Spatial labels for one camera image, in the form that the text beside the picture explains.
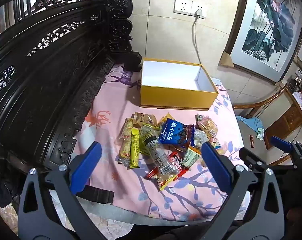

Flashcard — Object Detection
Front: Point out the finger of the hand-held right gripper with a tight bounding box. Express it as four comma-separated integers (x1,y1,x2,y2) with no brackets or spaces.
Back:
271,136,302,160
239,147,266,172

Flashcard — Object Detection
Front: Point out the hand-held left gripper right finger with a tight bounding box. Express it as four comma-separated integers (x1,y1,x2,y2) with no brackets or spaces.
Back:
201,142,285,240

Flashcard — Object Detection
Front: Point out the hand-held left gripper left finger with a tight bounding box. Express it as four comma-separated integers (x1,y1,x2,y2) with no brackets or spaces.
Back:
18,141,104,240

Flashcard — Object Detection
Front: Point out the red snack packet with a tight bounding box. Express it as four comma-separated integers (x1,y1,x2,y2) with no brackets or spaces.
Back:
144,151,189,180

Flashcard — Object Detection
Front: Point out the long clear grain snack packet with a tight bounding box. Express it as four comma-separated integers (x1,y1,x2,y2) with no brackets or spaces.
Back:
117,117,135,165

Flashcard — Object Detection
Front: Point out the amber yellow snack packet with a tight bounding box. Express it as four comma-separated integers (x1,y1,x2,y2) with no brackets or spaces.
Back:
158,112,176,128

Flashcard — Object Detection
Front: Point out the yellow cardboard box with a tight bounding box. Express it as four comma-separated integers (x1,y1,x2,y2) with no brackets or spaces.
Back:
140,57,219,111

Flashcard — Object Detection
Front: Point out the person's right hand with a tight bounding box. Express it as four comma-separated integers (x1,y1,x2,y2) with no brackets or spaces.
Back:
286,206,302,222

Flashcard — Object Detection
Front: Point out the wooden cabinet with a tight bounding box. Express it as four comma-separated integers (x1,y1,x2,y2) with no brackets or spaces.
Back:
263,85,302,150

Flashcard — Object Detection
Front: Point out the green white snack packet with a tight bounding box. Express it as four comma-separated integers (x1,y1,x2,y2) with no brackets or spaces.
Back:
181,147,202,168

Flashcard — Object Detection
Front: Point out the black plastic device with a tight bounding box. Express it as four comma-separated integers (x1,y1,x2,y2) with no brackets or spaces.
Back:
77,185,115,204

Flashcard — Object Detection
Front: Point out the clear white ball snack packet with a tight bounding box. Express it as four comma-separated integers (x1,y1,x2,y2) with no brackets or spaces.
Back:
192,129,209,148

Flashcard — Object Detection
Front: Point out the blue cloth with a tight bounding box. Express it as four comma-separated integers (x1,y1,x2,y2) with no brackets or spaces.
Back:
236,116,265,133

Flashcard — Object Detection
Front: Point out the pink printed bed sheet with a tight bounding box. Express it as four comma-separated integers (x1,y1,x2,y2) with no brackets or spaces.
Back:
50,64,250,222

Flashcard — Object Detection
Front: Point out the clear peanut snack packet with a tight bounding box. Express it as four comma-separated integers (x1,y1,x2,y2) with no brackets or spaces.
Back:
196,115,219,140

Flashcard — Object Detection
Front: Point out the wooden chair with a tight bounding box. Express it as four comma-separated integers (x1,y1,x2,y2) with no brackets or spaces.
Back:
232,81,302,167

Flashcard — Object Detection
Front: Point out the yellow stick snack packet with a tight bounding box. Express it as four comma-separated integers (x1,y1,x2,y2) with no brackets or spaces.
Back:
127,127,142,169

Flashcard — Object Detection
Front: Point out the blue cookie packet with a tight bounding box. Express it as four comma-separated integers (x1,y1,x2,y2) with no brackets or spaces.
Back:
158,118,195,152

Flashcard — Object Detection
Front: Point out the clear black-label snack packet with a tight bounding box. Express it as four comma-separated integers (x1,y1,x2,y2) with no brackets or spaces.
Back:
143,135,181,178

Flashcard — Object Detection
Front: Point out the green seed snack packet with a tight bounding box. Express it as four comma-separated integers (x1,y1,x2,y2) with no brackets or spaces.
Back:
138,124,161,155

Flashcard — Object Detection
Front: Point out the brown nut snack packet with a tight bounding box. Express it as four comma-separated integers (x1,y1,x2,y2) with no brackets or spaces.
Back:
132,112,157,128

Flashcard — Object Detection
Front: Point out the cardboard corner protector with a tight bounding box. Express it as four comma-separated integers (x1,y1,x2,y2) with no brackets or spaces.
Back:
219,50,234,68

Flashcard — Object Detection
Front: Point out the framed lotus painting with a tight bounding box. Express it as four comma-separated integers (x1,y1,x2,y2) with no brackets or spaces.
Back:
226,0,302,84

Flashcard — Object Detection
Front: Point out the carved dark wooden bed frame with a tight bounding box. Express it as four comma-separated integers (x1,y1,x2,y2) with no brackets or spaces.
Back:
0,0,144,205

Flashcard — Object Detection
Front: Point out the white power cable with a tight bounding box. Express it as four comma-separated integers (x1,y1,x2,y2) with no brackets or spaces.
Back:
192,15,202,64

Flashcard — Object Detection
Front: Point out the white wall socket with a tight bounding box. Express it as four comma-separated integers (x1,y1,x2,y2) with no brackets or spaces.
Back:
191,1,207,19
173,0,193,14

